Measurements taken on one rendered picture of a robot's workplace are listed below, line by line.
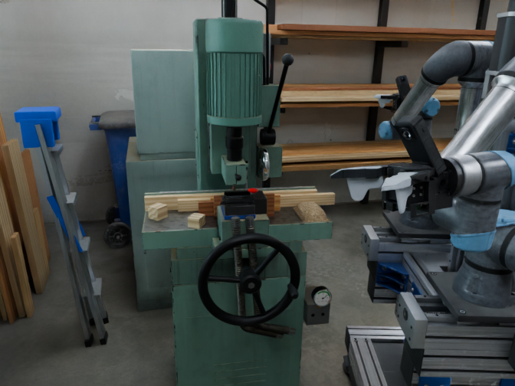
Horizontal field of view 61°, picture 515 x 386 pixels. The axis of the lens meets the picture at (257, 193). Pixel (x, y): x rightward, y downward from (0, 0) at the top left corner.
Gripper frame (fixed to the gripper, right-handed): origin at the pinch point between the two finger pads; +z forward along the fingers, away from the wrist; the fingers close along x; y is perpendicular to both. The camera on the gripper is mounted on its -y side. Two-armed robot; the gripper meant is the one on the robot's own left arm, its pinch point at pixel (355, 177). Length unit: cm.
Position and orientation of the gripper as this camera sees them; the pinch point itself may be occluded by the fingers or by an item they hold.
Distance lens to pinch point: 70.8
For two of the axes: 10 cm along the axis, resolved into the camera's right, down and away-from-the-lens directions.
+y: 0.4, 9.8, 2.0
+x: -4.2, -1.6, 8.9
